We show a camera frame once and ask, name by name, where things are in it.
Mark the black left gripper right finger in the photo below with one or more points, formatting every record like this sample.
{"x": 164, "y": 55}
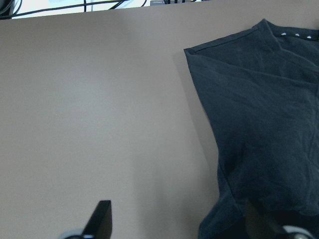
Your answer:
{"x": 260, "y": 224}

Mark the red black usb hub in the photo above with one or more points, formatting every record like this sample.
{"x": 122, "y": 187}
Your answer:
{"x": 167, "y": 2}

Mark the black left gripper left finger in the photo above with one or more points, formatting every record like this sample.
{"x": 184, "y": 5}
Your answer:
{"x": 99, "y": 224}

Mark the black t-shirt with logo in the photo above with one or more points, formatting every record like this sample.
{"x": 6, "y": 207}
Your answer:
{"x": 260, "y": 91}

